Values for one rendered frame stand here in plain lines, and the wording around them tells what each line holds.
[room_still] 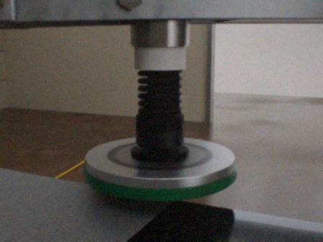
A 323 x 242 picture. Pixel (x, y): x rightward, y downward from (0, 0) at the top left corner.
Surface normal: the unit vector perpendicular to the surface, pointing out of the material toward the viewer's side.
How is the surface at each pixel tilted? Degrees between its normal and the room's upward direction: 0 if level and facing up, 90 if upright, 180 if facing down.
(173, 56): 90
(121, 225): 0
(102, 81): 90
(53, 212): 0
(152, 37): 90
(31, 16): 90
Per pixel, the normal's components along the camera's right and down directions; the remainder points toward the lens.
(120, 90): -0.38, 0.18
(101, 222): 0.00, -0.98
